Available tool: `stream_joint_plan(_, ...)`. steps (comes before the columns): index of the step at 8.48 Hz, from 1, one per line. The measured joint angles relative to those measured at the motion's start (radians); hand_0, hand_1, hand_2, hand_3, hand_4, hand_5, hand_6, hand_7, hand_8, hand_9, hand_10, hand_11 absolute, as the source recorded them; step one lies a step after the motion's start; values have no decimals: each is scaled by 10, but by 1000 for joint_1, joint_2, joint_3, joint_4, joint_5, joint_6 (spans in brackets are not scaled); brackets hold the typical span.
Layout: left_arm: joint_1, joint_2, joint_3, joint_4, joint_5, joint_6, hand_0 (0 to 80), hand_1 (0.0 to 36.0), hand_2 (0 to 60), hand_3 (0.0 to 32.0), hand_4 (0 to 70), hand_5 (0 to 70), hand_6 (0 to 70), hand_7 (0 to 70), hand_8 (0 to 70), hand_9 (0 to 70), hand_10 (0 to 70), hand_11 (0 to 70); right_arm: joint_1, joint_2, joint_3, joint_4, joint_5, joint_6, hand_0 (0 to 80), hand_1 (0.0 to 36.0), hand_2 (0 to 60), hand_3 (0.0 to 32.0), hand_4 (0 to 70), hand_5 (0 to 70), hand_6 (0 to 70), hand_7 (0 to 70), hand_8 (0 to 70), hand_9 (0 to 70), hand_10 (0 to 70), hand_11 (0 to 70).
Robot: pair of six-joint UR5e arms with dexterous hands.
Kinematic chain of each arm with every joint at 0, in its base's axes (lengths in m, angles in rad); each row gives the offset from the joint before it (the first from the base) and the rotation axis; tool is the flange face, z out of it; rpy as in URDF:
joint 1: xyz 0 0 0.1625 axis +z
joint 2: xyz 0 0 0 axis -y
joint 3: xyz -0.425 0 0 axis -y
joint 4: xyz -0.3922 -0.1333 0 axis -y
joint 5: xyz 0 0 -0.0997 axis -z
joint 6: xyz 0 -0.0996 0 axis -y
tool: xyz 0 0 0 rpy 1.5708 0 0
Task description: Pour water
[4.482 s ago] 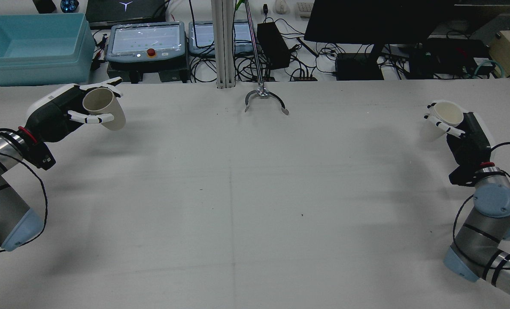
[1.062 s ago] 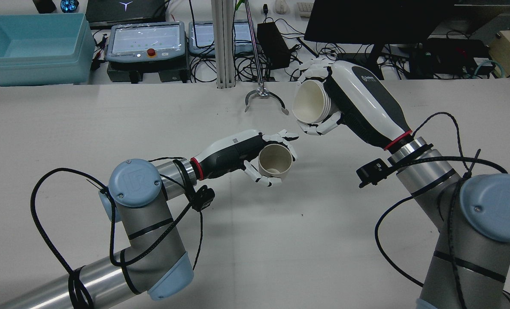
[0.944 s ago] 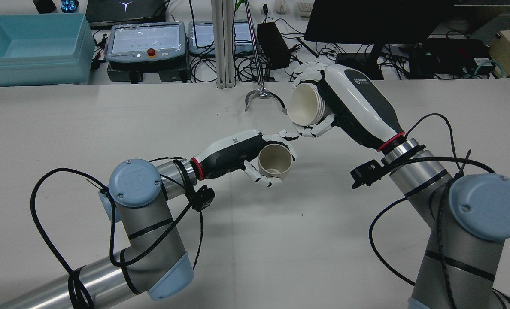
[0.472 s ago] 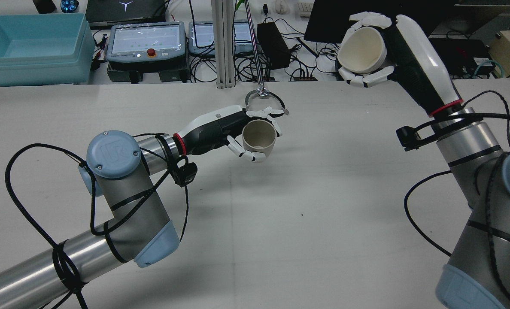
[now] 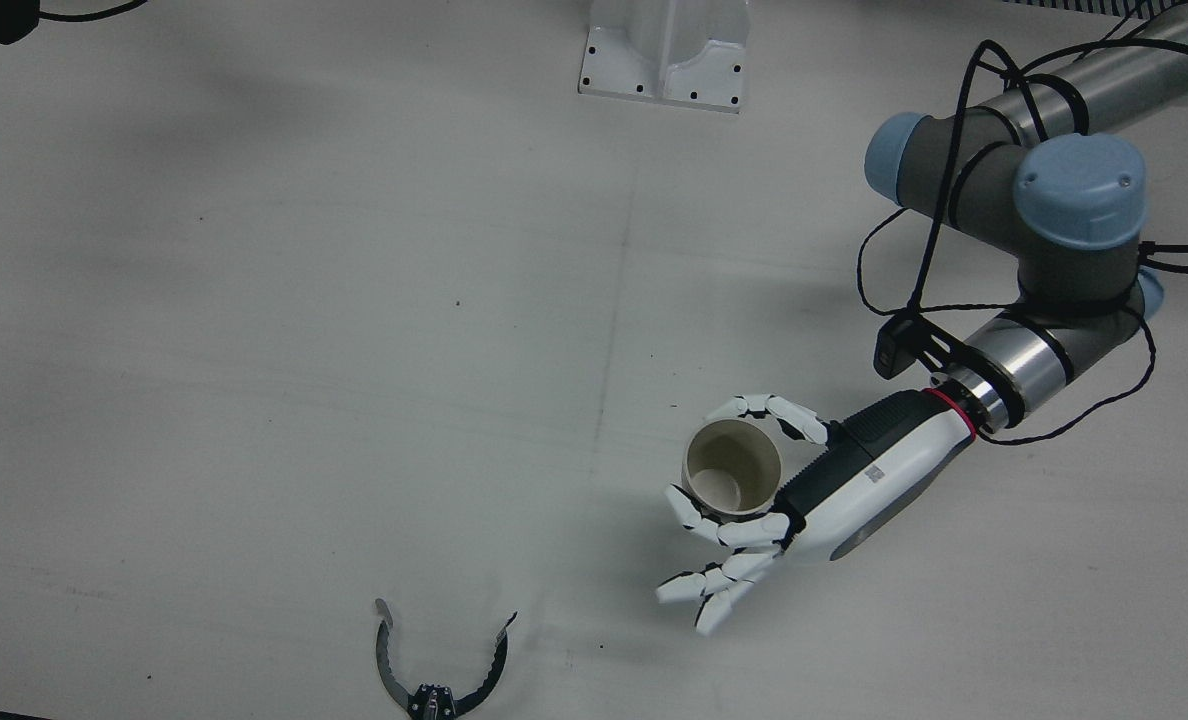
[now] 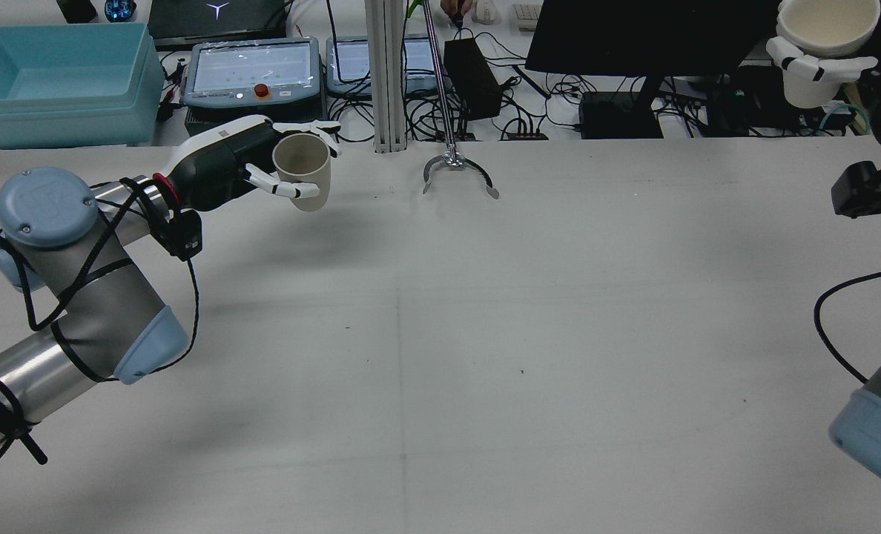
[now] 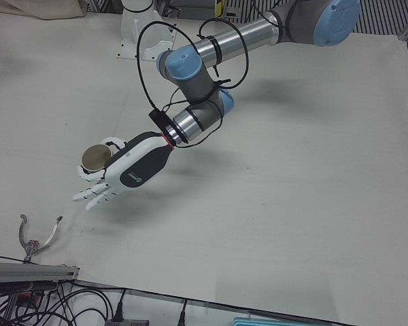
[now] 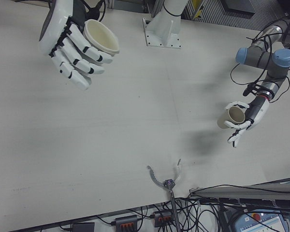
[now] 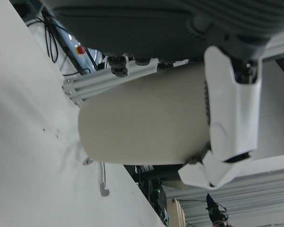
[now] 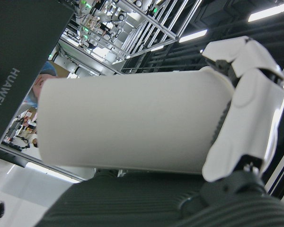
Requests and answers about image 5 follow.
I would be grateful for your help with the white metal mount base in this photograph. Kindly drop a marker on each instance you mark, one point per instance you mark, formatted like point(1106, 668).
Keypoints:
point(664, 55)

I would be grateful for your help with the beige paper cup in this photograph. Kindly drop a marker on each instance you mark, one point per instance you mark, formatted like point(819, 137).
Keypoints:
point(734, 465)

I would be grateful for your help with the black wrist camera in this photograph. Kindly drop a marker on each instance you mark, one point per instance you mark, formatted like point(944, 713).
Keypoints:
point(899, 345)
point(9, 20)

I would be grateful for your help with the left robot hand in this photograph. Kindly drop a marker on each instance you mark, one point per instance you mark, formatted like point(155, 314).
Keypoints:
point(874, 480)

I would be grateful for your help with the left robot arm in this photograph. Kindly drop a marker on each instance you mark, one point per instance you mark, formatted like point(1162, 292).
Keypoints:
point(1064, 200)

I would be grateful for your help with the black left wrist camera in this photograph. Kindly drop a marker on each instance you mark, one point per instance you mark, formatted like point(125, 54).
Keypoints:
point(899, 345)

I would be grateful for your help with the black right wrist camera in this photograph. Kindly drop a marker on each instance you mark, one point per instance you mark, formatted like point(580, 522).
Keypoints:
point(9, 20)

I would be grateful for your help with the metal reacher grabber tool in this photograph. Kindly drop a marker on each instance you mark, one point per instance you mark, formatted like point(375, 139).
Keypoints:
point(389, 670)

